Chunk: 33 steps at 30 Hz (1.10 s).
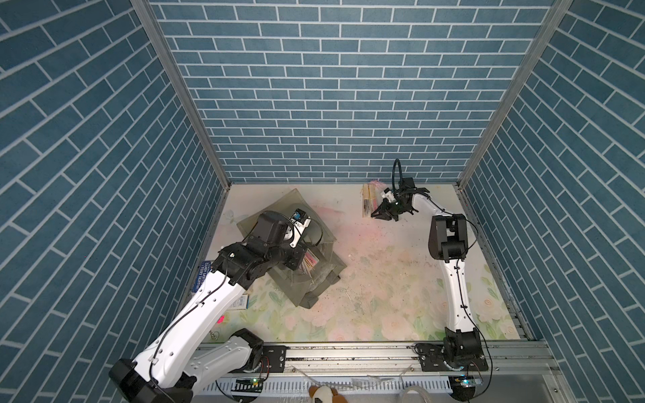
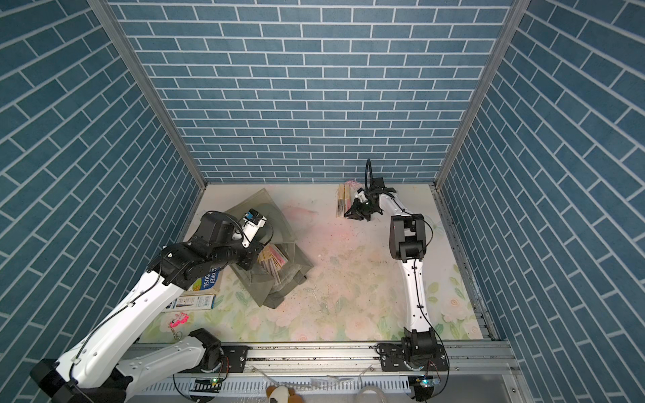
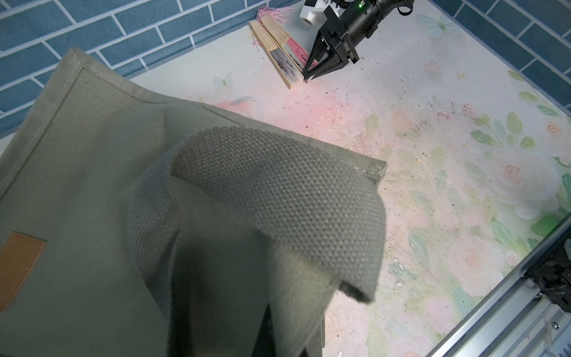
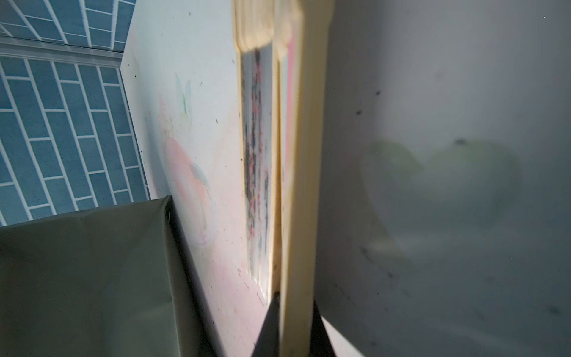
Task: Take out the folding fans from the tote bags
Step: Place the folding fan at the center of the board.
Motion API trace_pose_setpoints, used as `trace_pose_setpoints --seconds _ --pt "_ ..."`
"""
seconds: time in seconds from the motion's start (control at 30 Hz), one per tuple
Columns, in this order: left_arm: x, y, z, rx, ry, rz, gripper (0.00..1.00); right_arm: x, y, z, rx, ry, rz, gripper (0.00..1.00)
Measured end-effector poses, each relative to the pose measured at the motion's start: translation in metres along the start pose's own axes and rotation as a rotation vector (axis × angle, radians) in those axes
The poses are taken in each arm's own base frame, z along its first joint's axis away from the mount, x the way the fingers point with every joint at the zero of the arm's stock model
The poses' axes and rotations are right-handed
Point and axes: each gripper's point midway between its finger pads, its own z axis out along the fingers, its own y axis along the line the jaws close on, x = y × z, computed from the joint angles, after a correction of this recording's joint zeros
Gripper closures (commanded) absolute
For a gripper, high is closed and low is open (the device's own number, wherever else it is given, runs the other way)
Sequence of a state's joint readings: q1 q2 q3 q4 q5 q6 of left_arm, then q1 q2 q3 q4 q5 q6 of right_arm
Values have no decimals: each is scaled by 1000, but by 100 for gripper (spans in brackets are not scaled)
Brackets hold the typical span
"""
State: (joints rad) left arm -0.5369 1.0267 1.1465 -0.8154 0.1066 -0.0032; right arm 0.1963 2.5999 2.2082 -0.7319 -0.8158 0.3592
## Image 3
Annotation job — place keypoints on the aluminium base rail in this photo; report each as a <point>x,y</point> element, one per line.
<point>516,318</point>

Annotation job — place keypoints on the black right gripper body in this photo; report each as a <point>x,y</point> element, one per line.
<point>342,32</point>

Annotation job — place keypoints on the black patterned bamboo folding fan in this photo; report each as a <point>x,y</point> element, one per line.
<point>285,66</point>

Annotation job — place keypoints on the pink folding fan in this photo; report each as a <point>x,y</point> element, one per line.
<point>273,19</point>

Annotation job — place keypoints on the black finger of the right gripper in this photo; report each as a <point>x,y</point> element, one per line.
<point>332,64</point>
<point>314,62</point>

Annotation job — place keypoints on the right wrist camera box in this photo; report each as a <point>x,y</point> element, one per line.
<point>312,12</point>

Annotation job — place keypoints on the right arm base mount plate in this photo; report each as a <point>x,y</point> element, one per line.
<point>551,273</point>

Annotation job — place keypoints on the olive green canvas tote bag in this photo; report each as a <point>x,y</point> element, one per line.
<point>136,224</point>

